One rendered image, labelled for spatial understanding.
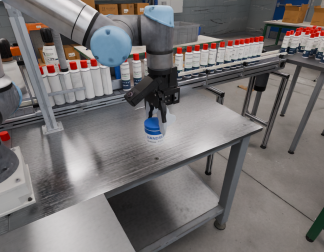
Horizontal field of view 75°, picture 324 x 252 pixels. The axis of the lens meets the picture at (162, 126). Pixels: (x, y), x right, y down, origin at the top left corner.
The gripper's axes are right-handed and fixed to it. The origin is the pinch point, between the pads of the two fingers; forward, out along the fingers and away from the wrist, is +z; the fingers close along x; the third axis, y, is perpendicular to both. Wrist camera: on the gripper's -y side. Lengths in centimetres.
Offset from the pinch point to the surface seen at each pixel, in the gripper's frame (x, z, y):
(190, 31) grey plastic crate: 177, 6, 169
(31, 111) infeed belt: 63, 12, -33
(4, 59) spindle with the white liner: 90, -8, -37
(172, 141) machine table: 8.6, 17.0, 14.3
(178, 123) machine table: 18.6, 17.1, 25.4
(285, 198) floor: -14, 100, 111
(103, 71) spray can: 60, -2, 5
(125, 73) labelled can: 59, 1, 17
